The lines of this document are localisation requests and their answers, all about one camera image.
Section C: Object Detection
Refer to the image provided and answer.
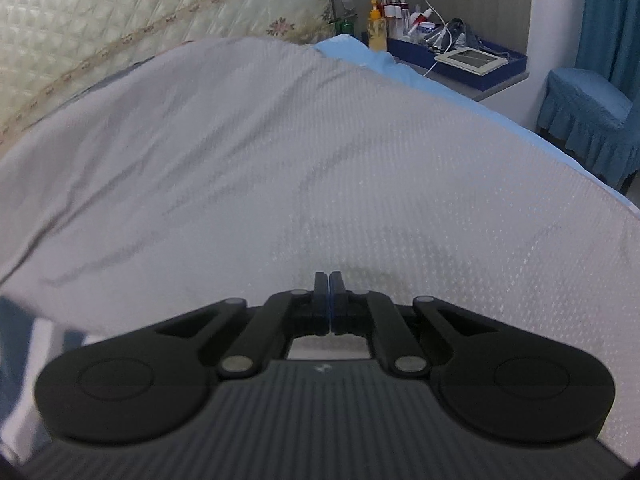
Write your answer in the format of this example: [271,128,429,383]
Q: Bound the grey bedside shelf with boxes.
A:
[427,55,528,102]

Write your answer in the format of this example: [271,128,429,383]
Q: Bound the orange lotion bottle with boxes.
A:
[368,0,387,52]

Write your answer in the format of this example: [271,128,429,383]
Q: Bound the cream quilted headboard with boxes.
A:
[1,0,332,148]

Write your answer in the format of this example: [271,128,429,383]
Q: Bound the white charging cable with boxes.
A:
[410,0,458,79]

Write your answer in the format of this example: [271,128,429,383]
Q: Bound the blue covered chair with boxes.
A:
[537,68,639,188]

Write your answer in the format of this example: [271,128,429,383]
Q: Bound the blue curtain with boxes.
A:
[576,0,639,100]

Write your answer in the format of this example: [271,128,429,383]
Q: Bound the grey bed cover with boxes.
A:
[1,38,639,462]

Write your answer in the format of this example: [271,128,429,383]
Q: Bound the light blue bed sheet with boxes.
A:
[314,35,639,217]

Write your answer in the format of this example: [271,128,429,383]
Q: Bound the green glass bottle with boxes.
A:
[335,0,357,36]

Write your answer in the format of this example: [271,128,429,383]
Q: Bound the blue storage tray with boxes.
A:
[387,39,527,77]

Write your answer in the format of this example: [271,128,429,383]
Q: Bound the white tablet device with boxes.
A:
[435,47,509,76]

